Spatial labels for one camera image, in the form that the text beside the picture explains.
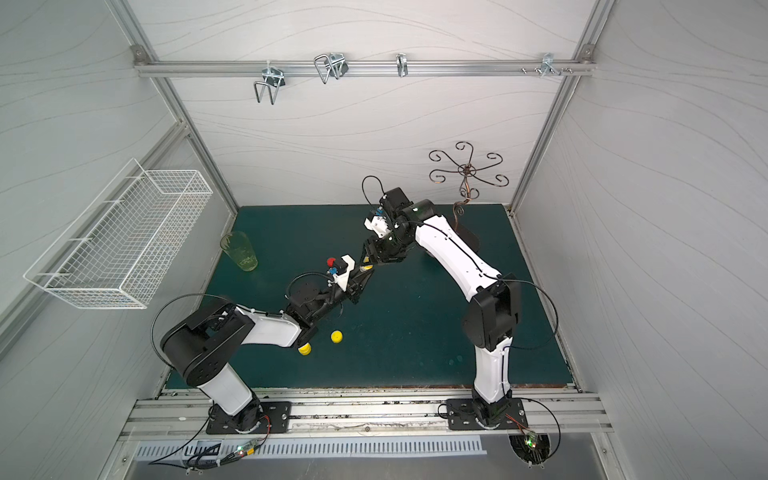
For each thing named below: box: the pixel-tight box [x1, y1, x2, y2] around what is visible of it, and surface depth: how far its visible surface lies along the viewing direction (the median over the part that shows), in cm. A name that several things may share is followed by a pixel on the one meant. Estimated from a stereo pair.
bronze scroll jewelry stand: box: [428, 141, 509, 252], surface depth 90 cm
